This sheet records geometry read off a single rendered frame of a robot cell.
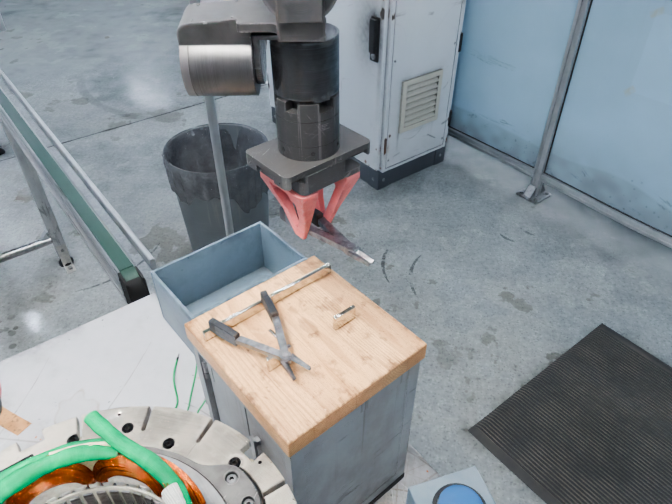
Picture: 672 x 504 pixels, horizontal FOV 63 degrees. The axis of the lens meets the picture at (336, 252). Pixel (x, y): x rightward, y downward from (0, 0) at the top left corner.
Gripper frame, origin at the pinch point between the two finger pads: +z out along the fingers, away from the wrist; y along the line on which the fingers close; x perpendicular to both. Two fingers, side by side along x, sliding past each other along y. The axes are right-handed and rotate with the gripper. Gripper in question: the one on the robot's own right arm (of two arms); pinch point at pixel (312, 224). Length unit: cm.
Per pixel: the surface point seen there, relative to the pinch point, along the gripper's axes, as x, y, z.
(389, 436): 12.1, -1.3, 26.4
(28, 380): -40, 30, 40
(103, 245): -69, 5, 43
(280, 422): 10.0, 12.4, 11.9
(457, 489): 24.8, 3.8, 14.0
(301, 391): 8.5, 8.7, 11.9
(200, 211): -117, -40, 81
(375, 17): -133, -139, 38
